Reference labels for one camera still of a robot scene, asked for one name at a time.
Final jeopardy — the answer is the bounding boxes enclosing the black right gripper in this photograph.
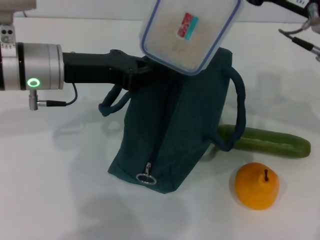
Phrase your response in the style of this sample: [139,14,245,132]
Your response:
[245,0,311,19]

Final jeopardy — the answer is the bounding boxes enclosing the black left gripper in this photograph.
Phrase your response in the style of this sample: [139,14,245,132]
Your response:
[61,49,154,90]

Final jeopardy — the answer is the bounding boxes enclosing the clear blue-rimmed food container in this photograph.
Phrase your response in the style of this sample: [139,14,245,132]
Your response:
[139,0,243,76]

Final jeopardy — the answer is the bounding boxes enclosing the dark teal zip lunch bag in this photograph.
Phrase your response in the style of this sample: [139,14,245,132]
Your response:
[98,47,247,195]

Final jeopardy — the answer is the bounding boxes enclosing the green cucumber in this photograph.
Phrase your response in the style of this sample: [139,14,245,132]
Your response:
[216,124,312,159]

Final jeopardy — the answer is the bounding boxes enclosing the orange pear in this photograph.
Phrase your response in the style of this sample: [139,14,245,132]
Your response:
[234,162,280,211]

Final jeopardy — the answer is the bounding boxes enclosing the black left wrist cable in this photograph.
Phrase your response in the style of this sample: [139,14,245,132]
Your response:
[28,82,78,111]

